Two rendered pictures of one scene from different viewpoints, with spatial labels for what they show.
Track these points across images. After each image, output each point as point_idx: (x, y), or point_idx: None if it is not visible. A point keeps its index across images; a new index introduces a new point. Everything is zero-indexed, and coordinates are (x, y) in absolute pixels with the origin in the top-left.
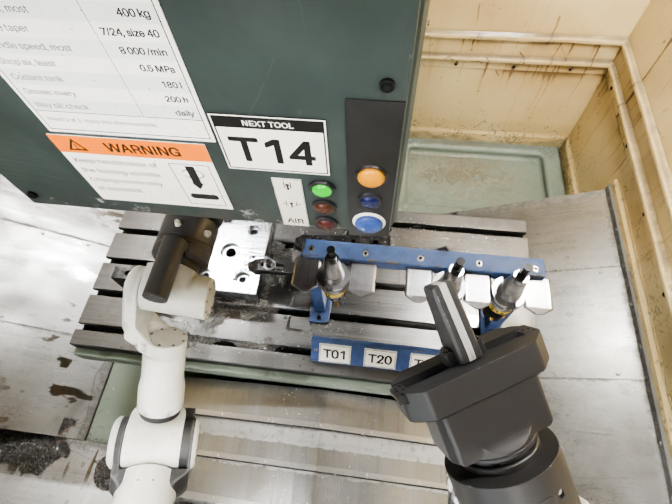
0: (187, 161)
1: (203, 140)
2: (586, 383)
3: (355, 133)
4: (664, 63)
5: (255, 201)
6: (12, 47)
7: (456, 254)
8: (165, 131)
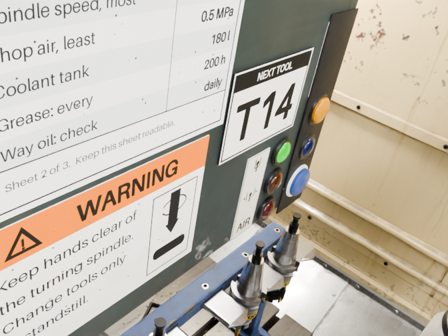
0: (179, 180)
1: (212, 127)
2: (327, 320)
3: (326, 56)
4: None
5: (217, 217)
6: (39, 16)
7: (224, 261)
8: (179, 130)
